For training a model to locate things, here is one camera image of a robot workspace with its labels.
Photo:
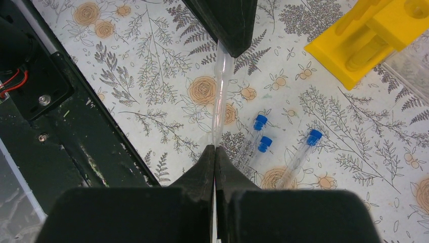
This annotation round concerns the clear plastic tube rack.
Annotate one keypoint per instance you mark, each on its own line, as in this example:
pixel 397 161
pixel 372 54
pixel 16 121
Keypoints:
pixel 410 67

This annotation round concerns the test tube blue cap left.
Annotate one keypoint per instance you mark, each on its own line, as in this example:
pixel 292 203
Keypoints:
pixel 250 141

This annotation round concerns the test tube blue cap right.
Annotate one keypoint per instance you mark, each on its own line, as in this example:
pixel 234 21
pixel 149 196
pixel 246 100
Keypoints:
pixel 294 165

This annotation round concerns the yellow test tube rack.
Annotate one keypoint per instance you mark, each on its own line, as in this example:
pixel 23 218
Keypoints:
pixel 366 35

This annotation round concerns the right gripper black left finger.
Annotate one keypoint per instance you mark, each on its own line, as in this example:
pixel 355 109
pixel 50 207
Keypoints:
pixel 181 212

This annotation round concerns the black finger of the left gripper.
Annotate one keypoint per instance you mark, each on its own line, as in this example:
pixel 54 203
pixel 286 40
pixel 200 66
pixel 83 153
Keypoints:
pixel 229 21

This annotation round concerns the test tube blue cap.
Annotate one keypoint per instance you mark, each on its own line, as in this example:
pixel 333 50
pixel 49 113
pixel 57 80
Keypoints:
pixel 250 141
pixel 254 151
pixel 294 165

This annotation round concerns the clear plastic pipette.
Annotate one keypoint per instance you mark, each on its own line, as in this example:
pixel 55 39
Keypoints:
pixel 223 72

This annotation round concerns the floral patterned table mat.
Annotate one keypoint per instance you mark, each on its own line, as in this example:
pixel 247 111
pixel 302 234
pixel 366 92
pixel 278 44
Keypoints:
pixel 151 63

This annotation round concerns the test tube blue cap middle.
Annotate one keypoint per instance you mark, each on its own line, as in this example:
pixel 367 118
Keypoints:
pixel 254 151

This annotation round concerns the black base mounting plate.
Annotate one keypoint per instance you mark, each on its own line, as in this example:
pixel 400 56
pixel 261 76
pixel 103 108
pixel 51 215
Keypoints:
pixel 55 128

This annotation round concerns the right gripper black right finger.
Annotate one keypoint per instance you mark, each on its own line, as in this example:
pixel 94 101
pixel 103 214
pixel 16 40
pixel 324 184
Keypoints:
pixel 246 213

